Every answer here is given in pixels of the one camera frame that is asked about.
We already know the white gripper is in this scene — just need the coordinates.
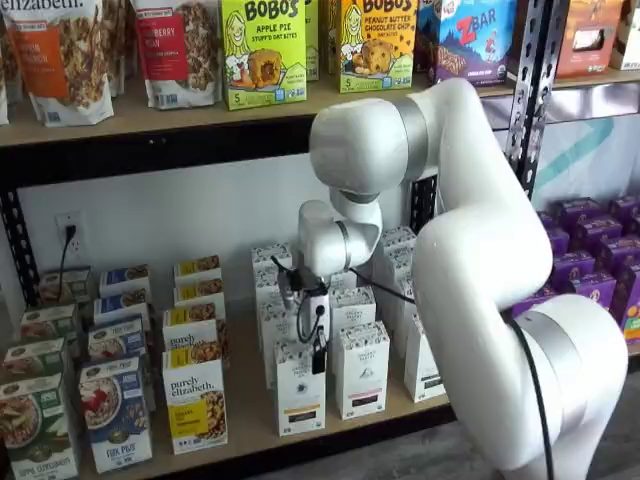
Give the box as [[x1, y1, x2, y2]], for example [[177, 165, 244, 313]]
[[299, 292, 332, 374]]

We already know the white box yellow strip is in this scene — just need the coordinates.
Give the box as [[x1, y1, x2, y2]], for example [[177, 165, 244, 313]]
[[259, 295, 307, 391], [250, 241, 300, 274], [253, 265, 289, 306], [273, 333, 329, 438]]

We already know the white box pink strip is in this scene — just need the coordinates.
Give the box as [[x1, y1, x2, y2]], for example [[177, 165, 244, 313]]
[[327, 272, 359, 294], [327, 285, 378, 346], [333, 320, 392, 422]]

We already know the wooden shelf board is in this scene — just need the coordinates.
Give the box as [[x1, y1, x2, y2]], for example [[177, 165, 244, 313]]
[[0, 74, 517, 149], [548, 67, 640, 92], [64, 259, 454, 469]]

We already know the white box black strip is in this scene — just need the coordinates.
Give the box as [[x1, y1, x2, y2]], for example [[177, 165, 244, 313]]
[[377, 225, 419, 261], [393, 274, 419, 331], [383, 245, 417, 286], [403, 312, 451, 404]]

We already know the white yellow Purely Elizabeth box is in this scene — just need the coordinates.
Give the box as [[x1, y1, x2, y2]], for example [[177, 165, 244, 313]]
[[172, 278, 227, 321], [161, 302, 232, 371], [172, 255, 223, 286], [161, 345, 230, 457]]

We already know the blue flax oatmeal box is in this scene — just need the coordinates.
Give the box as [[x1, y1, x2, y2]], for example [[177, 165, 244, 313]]
[[78, 355, 154, 475], [92, 292, 152, 327], [97, 263, 153, 301], [86, 314, 149, 365]]

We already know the green oatmeal box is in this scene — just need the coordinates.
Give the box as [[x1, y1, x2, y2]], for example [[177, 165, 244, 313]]
[[0, 372, 80, 480], [1, 338, 71, 387], [37, 265, 94, 308], [19, 303, 81, 347]]

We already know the green Bobo's apple pie box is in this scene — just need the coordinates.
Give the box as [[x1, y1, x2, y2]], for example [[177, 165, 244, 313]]
[[220, 0, 308, 112], [302, 0, 322, 83]]

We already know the yellow Bobo's peanut butter box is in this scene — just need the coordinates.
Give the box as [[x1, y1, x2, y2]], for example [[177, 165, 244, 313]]
[[339, 0, 418, 95], [318, 0, 344, 77]]

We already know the blue ZBar box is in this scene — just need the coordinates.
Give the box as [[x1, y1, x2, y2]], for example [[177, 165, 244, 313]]
[[417, 0, 520, 86]]

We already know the orange snack box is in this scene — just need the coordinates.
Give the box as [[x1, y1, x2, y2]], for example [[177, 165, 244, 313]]
[[553, 0, 627, 80]]

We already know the cream snack box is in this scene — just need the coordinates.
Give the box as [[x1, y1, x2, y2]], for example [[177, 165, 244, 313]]
[[608, 0, 640, 72]]

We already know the black metal shelving rack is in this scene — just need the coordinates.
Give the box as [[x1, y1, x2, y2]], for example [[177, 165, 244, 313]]
[[0, 0, 559, 480]]

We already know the red label granola bag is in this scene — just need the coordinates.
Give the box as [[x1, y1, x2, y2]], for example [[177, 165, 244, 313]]
[[130, 0, 223, 111]]

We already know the white tarp teal stripe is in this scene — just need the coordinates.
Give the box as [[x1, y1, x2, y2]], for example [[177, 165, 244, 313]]
[[478, 84, 640, 211]]

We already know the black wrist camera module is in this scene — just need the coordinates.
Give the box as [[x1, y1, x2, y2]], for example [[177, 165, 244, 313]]
[[276, 257, 307, 311]]

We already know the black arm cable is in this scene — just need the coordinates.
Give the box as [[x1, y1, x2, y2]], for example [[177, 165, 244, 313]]
[[347, 264, 556, 480]]

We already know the white wall outlet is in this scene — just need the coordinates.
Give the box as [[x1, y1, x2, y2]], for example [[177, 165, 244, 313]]
[[53, 211, 88, 262]]

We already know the black power cord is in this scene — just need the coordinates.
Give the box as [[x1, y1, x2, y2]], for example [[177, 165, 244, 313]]
[[57, 224, 78, 297]]

